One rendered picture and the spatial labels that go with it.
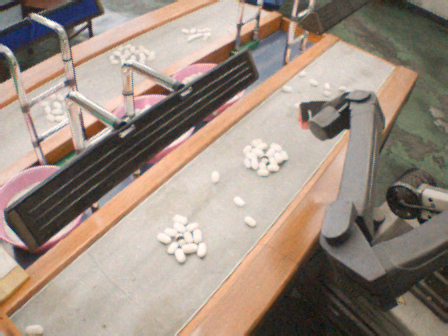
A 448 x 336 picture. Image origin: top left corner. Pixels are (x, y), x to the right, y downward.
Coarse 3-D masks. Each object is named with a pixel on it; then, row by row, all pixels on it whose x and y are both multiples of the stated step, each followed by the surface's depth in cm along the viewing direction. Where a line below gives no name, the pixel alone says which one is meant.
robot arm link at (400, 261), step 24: (360, 240) 48; (408, 240) 45; (432, 240) 43; (336, 264) 49; (360, 264) 45; (384, 264) 43; (408, 264) 42; (432, 264) 42; (360, 288) 48; (384, 288) 43; (408, 288) 44
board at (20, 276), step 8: (8, 272) 76; (16, 272) 77; (24, 272) 77; (0, 280) 74; (8, 280) 75; (16, 280) 75; (24, 280) 76; (0, 288) 73; (8, 288) 74; (16, 288) 74; (0, 296) 72; (8, 296) 73
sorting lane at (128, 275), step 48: (336, 48) 171; (288, 96) 138; (336, 96) 142; (240, 144) 118; (288, 144) 120; (336, 144) 122; (192, 192) 103; (240, 192) 104; (288, 192) 106; (144, 240) 91; (240, 240) 94; (48, 288) 79; (96, 288) 81; (144, 288) 82; (192, 288) 84
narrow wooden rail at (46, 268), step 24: (312, 48) 162; (288, 72) 146; (264, 96) 133; (216, 120) 121; (240, 120) 126; (192, 144) 112; (168, 168) 105; (120, 192) 97; (144, 192) 98; (96, 216) 91; (120, 216) 93; (72, 240) 86; (96, 240) 89; (48, 264) 80; (24, 288) 75
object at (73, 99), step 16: (128, 64) 76; (144, 64) 75; (128, 80) 80; (160, 80) 73; (176, 80) 72; (80, 96) 66; (128, 96) 83; (96, 112) 64; (128, 112) 86; (80, 128) 75; (112, 128) 63; (80, 144) 77; (96, 208) 93
